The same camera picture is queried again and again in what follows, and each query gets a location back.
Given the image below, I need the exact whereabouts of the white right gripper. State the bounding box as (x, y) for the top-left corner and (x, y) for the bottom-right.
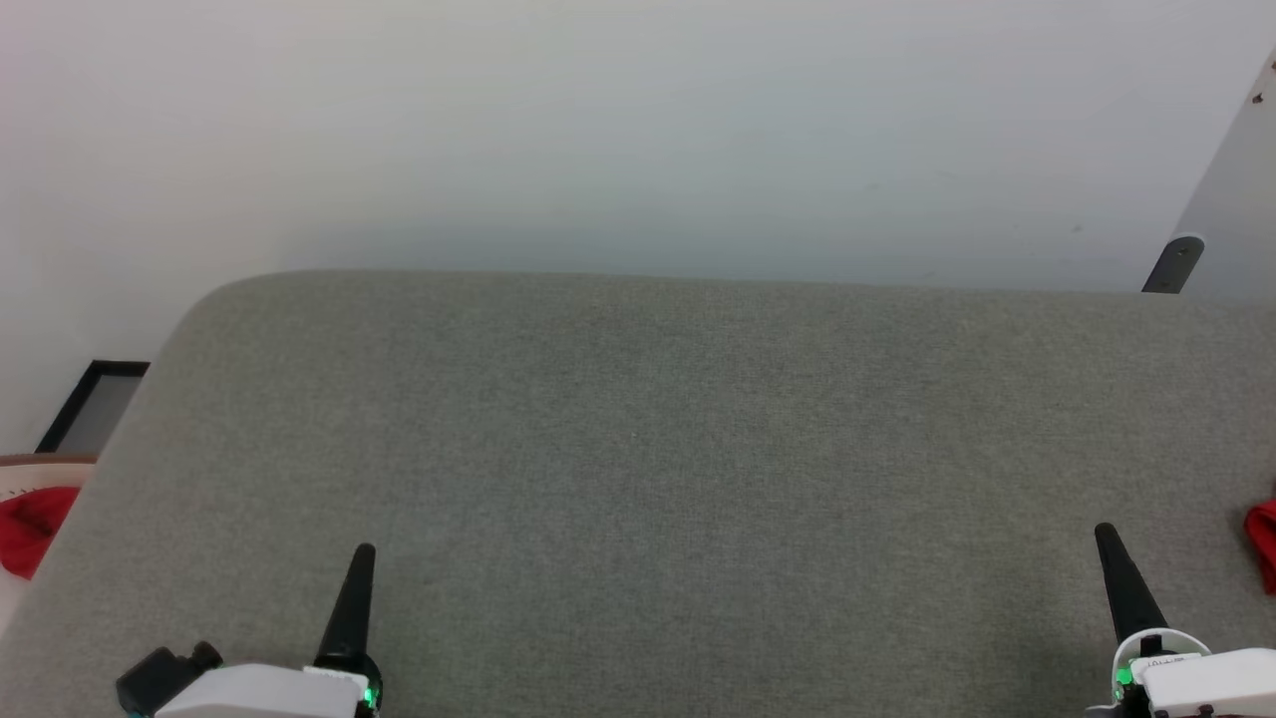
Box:
(1087, 522), (1276, 718)

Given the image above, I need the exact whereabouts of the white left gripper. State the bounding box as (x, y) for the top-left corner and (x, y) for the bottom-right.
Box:
(155, 542), (383, 718)

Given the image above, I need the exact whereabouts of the red and white jersey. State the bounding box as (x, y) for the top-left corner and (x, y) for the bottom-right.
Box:
(1244, 499), (1276, 596)

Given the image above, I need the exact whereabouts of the black framed panel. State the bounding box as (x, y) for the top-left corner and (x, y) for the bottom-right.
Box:
(35, 360), (151, 455)

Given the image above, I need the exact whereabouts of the red cloth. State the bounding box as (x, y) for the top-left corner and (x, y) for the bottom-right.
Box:
(0, 486), (81, 580)

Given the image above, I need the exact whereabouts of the white laundry basket wooden rim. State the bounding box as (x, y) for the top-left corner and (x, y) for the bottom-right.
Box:
(0, 454), (98, 639)

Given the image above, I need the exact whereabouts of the light grey slanted panel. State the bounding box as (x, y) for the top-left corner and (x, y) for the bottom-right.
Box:
(1176, 50), (1276, 298)

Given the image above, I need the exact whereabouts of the dark grey metal bracket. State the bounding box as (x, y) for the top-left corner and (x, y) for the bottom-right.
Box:
(1141, 235), (1206, 294)

